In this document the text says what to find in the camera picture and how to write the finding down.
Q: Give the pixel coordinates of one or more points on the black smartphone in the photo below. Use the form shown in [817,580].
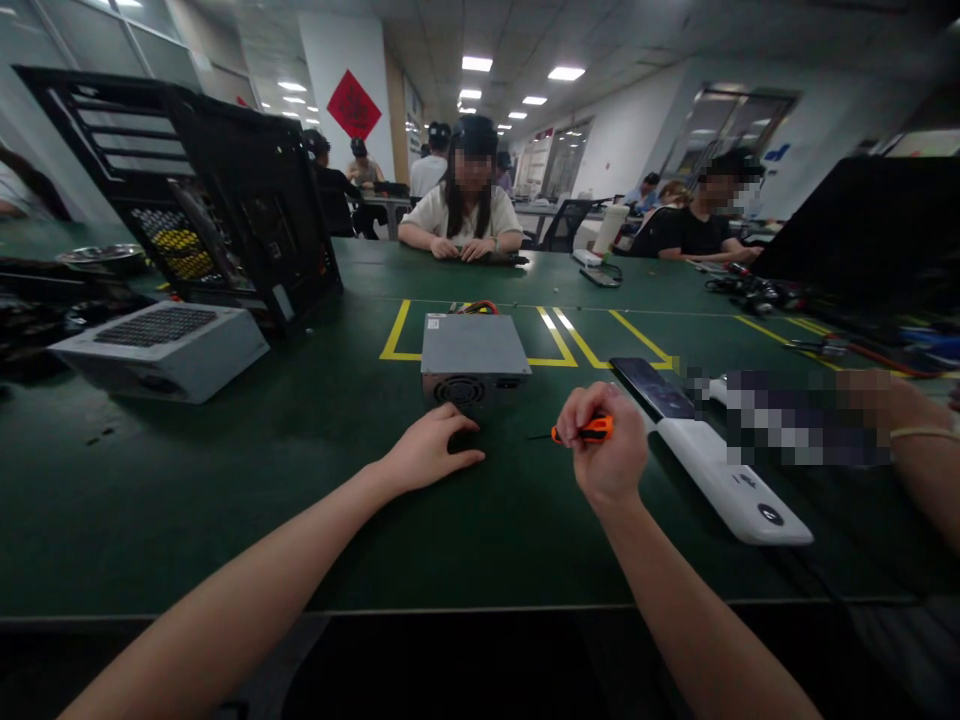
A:
[652,386]

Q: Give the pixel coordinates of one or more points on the black computer part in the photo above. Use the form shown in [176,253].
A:
[504,259]

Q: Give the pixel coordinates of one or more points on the black open computer case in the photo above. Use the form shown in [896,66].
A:
[862,217]

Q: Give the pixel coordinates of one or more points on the orange and black screwdriver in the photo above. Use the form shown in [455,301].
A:
[596,429]

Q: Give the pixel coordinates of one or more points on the red diamond wall decoration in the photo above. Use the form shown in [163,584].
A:
[354,105]

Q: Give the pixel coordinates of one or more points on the person's left fingers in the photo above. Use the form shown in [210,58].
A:
[439,416]

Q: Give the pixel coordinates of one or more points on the person's right hand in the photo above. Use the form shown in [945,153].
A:
[611,457]

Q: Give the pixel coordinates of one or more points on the pliers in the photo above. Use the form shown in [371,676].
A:
[821,346]

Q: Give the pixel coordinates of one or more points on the person's right fingers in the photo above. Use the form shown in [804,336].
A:
[576,416]

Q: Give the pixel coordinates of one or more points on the person's left hand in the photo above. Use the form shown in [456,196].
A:
[424,450]

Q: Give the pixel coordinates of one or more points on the grey power supply with grille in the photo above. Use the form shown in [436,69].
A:
[161,349]

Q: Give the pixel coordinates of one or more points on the person's left index finger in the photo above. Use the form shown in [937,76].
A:
[463,421]

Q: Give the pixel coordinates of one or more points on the grey power supply with fan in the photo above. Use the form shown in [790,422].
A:
[469,349]

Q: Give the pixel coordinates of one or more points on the person's left thumb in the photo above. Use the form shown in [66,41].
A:
[466,459]

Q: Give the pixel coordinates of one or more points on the white power bank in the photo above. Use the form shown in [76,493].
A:
[731,480]

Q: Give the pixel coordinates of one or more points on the pile of dark computer parts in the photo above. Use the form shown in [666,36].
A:
[52,307]

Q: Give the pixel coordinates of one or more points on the black office chair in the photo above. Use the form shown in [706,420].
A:
[564,223]

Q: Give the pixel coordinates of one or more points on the white bottle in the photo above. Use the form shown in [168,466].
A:
[607,229]

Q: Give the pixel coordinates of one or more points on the metal bowl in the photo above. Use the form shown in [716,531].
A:
[101,256]

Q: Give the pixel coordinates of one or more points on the dark smartphone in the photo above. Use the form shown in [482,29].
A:
[600,277]

